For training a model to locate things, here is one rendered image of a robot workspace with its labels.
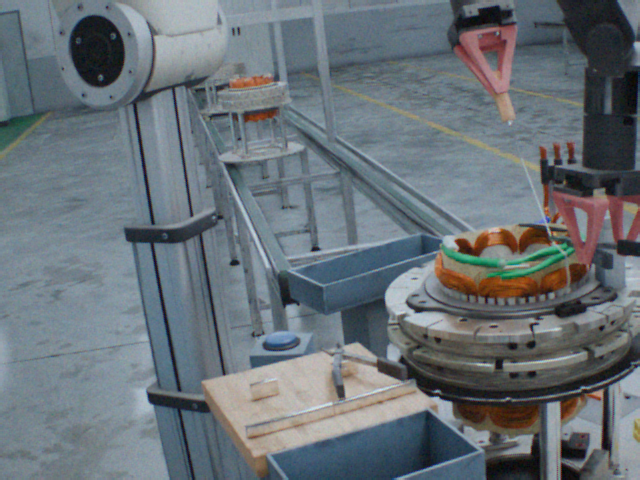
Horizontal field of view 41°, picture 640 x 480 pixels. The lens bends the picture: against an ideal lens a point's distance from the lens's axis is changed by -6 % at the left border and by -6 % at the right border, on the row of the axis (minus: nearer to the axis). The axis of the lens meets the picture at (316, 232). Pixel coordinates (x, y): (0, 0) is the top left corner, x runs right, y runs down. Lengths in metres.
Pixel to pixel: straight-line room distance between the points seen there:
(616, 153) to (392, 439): 0.36
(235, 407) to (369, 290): 0.43
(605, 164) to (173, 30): 0.58
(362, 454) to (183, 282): 0.49
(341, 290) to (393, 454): 0.44
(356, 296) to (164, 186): 0.31
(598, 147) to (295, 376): 0.40
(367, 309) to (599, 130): 0.54
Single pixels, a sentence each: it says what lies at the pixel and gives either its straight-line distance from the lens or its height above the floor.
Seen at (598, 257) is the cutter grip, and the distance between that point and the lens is 0.93.
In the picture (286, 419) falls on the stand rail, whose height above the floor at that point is 1.08.
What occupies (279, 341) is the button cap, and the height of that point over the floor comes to 1.04.
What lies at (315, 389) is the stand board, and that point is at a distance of 0.94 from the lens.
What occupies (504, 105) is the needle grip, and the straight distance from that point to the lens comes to 1.05.
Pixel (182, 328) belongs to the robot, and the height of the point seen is 1.03.
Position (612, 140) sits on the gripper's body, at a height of 1.29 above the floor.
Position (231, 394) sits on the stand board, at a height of 1.07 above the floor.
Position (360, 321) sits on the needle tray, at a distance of 1.34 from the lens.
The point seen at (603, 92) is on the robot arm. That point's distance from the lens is 0.91.
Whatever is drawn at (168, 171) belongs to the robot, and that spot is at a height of 1.25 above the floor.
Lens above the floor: 1.46
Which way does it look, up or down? 15 degrees down
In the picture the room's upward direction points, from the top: 7 degrees counter-clockwise
